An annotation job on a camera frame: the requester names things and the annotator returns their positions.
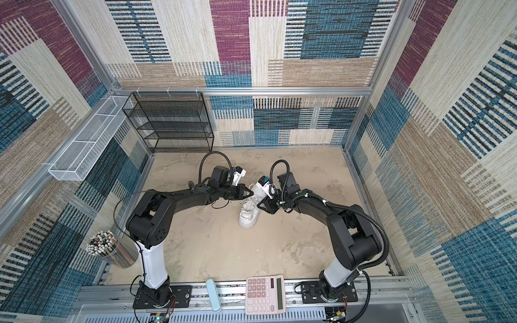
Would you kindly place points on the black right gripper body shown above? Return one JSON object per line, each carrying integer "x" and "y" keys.
{"x": 278, "y": 201}

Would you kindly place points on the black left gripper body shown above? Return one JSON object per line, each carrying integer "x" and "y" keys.
{"x": 231, "y": 192}

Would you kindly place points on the white shoelace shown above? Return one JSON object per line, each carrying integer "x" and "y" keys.
{"x": 249, "y": 210}

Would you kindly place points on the white sneaker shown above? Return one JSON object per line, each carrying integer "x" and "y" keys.
{"x": 257, "y": 192}

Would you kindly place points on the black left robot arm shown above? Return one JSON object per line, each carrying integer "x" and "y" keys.
{"x": 150, "y": 222}

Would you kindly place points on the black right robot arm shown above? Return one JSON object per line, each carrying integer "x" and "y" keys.
{"x": 358, "y": 241}

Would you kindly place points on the pink calculator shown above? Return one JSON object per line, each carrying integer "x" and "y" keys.
{"x": 265, "y": 295}

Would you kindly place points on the light blue case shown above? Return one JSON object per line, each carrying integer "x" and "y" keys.
{"x": 213, "y": 295}

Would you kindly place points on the cup of coloured pencils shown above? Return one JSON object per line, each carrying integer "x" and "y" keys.
{"x": 121, "y": 252}

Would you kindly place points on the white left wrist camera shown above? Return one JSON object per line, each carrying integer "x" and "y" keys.
{"x": 239, "y": 176}

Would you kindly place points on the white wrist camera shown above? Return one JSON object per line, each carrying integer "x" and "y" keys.
{"x": 266, "y": 185}
{"x": 239, "y": 176}

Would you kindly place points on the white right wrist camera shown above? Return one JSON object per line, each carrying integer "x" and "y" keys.
{"x": 266, "y": 185}

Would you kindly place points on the black wire mesh shelf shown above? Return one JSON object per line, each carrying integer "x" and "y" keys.
{"x": 171, "y": 121}

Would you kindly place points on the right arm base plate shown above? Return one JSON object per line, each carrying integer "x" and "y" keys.
{"x": 311, "y": 293}

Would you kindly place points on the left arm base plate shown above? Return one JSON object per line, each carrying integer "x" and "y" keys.
{"x": 177, "y": 296}

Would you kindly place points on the white wire mesh basket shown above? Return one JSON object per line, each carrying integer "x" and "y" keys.
{"x": 80, "y": 156}

